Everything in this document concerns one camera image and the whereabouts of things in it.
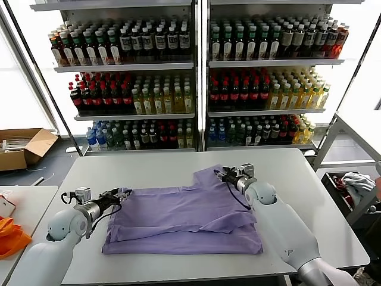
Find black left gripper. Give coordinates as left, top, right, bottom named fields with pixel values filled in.
left=97, top=187, right=133, bottom=212

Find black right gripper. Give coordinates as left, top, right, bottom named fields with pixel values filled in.
left=213, top=166, right=244, bottom=188

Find purple t-shirt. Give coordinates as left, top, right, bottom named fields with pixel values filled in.
left=101, top=167, right=264, bottom=256

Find green tinted bottle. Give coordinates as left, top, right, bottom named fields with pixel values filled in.
left=237, top=125, right=247, bottom=147
left=105, top=128, right=116, bottom=150
left=114, top=128, right=125, bottom=150
left=227, top=125, right=238, bottom=147

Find dark bottle grey label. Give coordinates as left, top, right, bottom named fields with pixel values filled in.
left=282, top=23, right=295, bottom=58
left=140, top=128, right=150, bottom=150
left=148, top=128, right=159, bottom=150
left=293, top=23, right=307, bottom=58
left=271, top=123, right=281, bottom=146
left=263, top=124, right=273, bottom=146

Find white side table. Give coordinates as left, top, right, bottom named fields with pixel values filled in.
left=0, top=185, right=60, bottom=281

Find brown cardboard box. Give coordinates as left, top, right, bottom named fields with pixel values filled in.
left=0, top=128, right=60, bottom=172

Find black plastic crate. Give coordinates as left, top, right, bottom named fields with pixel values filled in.
left=320, top=170, right=381, bottom=220

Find small white box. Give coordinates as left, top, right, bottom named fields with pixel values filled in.
left=0, top=195, right=17, bottom=217

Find orange cloth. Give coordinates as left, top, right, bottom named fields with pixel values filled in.
left=0, top=216, right=33, bottom=260

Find grey metal shelf rack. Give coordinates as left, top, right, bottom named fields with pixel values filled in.
left=29, top=0, right=199, bottom=157
left=205, top=0, right=366, bottom=153

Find red cloth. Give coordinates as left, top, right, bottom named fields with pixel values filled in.
left=332, top=175, right=357, bottom=206

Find white packing inserts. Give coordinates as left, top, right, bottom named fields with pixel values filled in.
left=0, top=135, right=30, bottom=153

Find dark bottle green cap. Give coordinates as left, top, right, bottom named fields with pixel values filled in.
left=84, top=29, right=96, bottom=66
left=210, top=26, right=223, bottom=61
left=246, top=25, right=259, bottom=60
left=223, top=26, right=235, bottom=61
left=72, top=29, right=85, bottom=66
left=258, top=24, right=271, bottom=60
left=95, top=29, right=108, bottom=65
left=270, top=24, right=283, bottom=60
left=235, top=25, right=247, bottom=60
left=107, top=29, right=121, bottom=65

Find white grey cloth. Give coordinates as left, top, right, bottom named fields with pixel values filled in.
left=341, top=172, right=378, bottom=193

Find black metal pole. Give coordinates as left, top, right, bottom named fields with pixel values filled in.
left=0, top=0, right=84, bottom=157
left=317, top=17, right=381, bottom=150

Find dark bottle black white label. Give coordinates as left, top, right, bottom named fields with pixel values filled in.
left=167, top=25, right=180, bottom=56
left=327, top=23, right=340, bottom=57
left=154, top=26, right=167, bottom=56
left=120, top=27, right=133, bottom=57
left=142, top=26, right=155, bottom=57
left=179, top=25, right=192, bottom=55
left=131, top=26, right=144, bottom=57
left=317, top=23, right=329, bottom=57
left=306, top=23, right=318, bottom=57

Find red tea bottle white cap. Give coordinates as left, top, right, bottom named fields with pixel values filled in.
left=50, top=33, right=63, bottom=67
left=60, top=30, right=73, bottom=66

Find pink patterned fabric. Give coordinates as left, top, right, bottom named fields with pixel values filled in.
left=354, top=266, right=381, bottom=286

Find red drink bottle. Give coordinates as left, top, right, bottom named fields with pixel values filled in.
left=338, top=25, right=351, bottom=57

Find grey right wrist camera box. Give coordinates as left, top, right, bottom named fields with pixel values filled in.
left=238, top=163, right=256, bottom=179

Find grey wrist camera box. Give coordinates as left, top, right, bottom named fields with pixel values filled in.
left=238, top=163, right=256, bottom=179
left=73, top=186, right=92, bottom=204

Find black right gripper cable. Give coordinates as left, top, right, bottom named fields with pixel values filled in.
left=225, top=181, right=254, bottom=212

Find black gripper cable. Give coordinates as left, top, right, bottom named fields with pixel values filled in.
left=86, top=204, right=122, bottom=239
left=225, top=181, right=254, bottom=212

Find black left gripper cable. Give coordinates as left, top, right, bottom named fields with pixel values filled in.
left=86, top=204, right=122, bottom=239

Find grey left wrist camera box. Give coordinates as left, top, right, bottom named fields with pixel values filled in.
left=73, top=186, right=92, bottom=204

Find grey metal frame table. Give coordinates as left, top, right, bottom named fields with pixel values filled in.
left=312, top=110, right=381, bottom=229

